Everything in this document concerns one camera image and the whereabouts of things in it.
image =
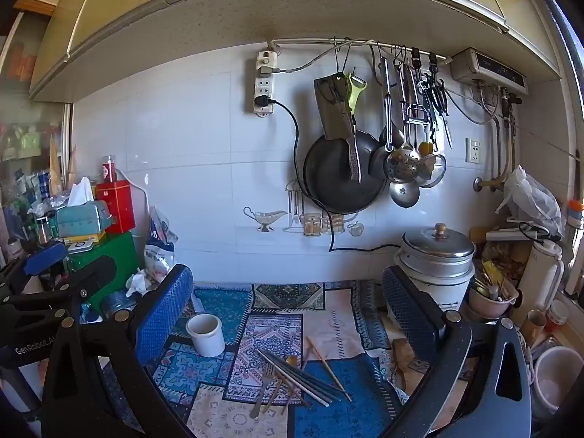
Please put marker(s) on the metal hanging rail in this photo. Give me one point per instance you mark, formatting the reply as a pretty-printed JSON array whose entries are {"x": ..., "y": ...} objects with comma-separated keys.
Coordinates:
[{"x": 365, "y": 42}]

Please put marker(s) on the glass door cabinet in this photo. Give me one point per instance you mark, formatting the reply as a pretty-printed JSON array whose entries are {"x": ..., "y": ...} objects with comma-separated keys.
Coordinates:
[{"x": 27, "y": 146}]

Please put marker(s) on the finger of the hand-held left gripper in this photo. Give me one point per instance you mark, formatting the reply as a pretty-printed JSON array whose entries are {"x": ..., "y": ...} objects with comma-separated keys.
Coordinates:
[
  {"x": 98, "y": 269},
  {"x": 43, "y": 258}
]

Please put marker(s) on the green box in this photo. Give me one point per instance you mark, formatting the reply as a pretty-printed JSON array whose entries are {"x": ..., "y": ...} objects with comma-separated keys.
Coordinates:
[{"x": 116, "y": 260}]

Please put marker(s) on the metal pot lid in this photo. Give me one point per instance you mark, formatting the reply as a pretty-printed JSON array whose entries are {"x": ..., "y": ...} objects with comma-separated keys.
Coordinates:
[{"x": 438, "y": 242}]

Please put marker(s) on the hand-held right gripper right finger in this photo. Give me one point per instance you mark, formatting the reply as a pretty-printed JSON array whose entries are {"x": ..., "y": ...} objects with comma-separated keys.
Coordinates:
[{"x": 410, "y": 317}]

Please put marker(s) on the beige water heater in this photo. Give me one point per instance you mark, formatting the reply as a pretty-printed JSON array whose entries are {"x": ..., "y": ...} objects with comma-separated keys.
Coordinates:
[{"x": 490, "y": 70}]

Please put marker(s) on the white bucket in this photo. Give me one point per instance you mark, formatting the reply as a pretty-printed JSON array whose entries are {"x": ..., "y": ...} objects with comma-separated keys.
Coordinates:
[{"x": 554, "y": 378}]

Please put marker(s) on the metal ladle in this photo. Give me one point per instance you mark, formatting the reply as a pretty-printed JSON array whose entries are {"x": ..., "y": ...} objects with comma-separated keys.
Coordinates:
[{"x": 404, "y": 195}]

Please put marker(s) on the black wok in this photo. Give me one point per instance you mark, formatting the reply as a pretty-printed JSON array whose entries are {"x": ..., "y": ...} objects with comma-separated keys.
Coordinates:
[{"x": 340, "y": 182}]

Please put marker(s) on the gold spoon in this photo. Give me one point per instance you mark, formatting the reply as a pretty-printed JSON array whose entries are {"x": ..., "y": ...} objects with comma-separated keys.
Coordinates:
[{"x": 292, "y": 360}]

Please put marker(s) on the white ceramic cup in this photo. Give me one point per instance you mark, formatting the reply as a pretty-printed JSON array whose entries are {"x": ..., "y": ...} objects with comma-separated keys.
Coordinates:
[{"x": 205, "y": 335}]

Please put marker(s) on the patterned patchwork mat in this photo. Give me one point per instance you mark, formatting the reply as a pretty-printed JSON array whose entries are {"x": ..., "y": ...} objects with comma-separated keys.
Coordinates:
[{"x": 319, "y": 319}]

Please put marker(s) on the cream thermos jug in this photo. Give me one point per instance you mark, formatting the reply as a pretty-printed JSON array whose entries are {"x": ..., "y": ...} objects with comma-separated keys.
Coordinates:
[{"x": 543, "y": 278}]

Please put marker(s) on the teal tissue box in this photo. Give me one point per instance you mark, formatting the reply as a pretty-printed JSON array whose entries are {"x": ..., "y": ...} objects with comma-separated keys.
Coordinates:
[{"x": 84, "y": 219}]

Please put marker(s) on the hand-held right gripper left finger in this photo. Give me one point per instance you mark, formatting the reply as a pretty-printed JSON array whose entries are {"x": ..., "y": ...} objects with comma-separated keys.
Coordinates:
[{"x": 164, "y": 312}]

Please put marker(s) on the green peeler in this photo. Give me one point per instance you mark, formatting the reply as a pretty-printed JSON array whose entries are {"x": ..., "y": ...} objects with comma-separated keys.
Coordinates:
[{"x": 353, "y": 93}]

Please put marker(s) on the metal slotted skimmer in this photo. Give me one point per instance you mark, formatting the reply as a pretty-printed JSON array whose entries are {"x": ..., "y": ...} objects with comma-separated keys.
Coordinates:
[{"x": 401, "y": 164}]

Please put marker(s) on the small white cup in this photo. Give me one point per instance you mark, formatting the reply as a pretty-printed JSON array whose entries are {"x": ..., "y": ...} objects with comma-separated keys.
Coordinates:
[{"x": 556, "y": 315}]

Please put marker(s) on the red can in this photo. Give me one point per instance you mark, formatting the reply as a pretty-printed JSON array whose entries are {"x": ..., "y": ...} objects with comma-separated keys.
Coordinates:
[{"x": 108, "y": 169}]

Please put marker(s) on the white wall outlet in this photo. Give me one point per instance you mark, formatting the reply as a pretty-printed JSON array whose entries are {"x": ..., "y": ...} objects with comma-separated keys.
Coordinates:
[{"x": 473, "y": 149}]

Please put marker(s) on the crumpled white tissue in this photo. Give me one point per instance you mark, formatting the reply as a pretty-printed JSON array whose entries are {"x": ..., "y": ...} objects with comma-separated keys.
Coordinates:
[{"x": 139, "y": 283}]

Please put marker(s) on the yellow flat box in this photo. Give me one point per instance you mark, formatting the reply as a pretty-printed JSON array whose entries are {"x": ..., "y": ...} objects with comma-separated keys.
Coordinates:
[{"x": 84, "y": 238}]

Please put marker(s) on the wooden chopstick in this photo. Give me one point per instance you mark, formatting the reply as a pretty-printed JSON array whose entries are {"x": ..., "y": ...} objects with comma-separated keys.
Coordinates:
[
  {"x": 301, "y": 397},
  {"x": 329, "y": 369}
]

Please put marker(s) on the dark green chopstick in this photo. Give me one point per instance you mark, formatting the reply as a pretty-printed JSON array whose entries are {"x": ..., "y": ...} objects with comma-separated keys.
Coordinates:
[
  {"x": 310, "y": 383},
  {"x": 315, "y": 381}
]

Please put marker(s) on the thin hanging knife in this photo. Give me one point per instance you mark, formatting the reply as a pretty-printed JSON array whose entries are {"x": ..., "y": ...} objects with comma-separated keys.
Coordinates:
[{"x": 447, "y": 132}]

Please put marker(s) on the bundle of assorted utensils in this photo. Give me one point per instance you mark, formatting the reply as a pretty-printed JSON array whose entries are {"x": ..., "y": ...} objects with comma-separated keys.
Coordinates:
[{"x": 495, "y": 280}]

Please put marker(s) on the white power strip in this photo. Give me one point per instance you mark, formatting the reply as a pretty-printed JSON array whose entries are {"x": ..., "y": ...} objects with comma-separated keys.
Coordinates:
[{"x": 264, "y": 82}]

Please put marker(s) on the printed white plastic bag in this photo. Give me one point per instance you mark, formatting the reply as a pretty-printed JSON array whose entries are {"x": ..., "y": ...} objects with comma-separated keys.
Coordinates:
[{"x": 159, "y": 251}]

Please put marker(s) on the small black scissors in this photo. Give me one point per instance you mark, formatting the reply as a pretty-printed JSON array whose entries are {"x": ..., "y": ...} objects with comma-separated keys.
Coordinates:
[{"x": 435, "y": 96}]

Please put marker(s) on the beige water pipe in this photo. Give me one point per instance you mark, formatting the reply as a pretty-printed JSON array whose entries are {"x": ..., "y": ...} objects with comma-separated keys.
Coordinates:
[{"x": 488, "y": 185}]

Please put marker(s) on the brown cup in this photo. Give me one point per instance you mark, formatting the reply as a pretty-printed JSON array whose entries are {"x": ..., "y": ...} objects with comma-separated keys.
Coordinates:
[{"x": 531, "y": 324}]

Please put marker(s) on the silver fork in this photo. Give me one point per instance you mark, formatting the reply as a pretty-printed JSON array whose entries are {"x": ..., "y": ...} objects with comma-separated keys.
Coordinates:
[{"x": 259, "y": 394}]

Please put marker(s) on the red tin box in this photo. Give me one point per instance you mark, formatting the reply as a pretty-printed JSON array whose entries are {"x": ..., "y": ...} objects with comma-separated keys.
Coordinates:
[{"x": 116, "y": 205}]

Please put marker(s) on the pale pink chopstick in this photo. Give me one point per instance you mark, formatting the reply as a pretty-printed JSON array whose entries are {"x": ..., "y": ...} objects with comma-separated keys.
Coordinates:
[{"x": 307, "y": 357}]

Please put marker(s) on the mesh strainer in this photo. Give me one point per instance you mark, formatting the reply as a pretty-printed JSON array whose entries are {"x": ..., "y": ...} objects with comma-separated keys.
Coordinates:
[{"x": 433, "y": 171}]

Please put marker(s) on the white rice cooker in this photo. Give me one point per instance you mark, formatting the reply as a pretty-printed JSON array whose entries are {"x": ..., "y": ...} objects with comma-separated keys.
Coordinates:
[{"x": 438, "y": 285}]

